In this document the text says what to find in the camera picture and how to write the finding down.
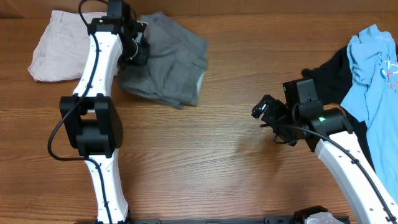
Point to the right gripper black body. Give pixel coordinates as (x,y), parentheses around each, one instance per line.
(276,114)

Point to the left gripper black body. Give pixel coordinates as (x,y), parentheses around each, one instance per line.
(135,52)

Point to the grey shorts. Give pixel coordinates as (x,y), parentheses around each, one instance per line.
(175,68)

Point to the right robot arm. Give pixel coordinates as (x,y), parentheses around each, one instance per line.
(330,135)

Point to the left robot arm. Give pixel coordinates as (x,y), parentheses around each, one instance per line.
(89,116)

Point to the black garment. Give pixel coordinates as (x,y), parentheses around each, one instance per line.
(332,80)

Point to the folded beige shorts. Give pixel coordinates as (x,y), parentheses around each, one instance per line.
(63,49)

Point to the light blue t-shirt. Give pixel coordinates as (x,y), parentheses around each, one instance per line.
(372,98)

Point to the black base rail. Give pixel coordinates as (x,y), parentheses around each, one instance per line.
(265,220)

